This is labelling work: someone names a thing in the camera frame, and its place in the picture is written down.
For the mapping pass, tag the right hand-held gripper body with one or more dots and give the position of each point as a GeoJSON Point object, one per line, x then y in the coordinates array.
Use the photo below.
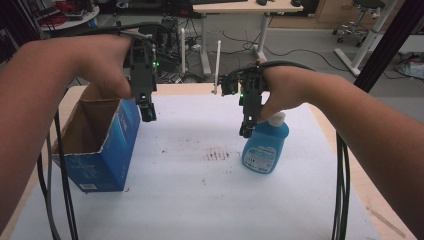
{"type": "Point", "coordinates": [250, 95]}

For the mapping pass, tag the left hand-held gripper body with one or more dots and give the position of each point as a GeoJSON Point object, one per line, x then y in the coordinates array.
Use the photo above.
{"type": "Point", "coordinates": [142, 75]}

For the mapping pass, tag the blue bottle with white cap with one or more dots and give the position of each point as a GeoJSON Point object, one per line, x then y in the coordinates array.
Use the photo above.
{"type": "Point", "coordinates": [265, 146]}

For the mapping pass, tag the blue cardboard box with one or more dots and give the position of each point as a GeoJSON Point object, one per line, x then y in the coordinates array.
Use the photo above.
{"type": "Point", "coordinates": [100, 143]}

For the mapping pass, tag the person's right hand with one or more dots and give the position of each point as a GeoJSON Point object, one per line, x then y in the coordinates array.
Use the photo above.
{"type": "Point", "coordinates": [283, 90]}

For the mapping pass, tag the person's left hand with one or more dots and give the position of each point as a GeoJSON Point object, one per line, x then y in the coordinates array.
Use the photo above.
{"type": "Point", "coordinates": [103, 63]}

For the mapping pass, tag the white table mat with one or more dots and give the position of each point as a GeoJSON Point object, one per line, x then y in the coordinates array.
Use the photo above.
{"type": "Point", "coordinates": [200, 186]}

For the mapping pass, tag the wooden desk with white legs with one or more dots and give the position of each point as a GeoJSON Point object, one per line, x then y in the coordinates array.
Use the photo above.
{"type": "Point", "coordinates": [240, 6]}

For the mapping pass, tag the round white table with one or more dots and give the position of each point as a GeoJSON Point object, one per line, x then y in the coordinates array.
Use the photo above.
{"type": "Point", "coordinates": [71, 18]}

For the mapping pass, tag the white desk leg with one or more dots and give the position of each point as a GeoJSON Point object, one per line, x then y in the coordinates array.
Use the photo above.
{"type": "Point", "coordinates": [370, 40]}

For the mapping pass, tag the rolling stool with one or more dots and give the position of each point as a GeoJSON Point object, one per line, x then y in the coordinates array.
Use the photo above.
{"type": "Point", "coordinates": [360, 20]}

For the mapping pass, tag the black metal pole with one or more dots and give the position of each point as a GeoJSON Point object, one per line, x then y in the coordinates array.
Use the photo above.
{"type": "Point", "coordinates": [390, 43]}

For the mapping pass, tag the crumpled plastic bag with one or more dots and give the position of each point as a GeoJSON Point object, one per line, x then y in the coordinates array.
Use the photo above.
{"type": "Point", "coordinates": [410, 68]}

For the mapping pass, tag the white upright post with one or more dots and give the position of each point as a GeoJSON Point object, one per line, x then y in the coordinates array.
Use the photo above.
{"type": "Point", "coordinates": [217, 66]}

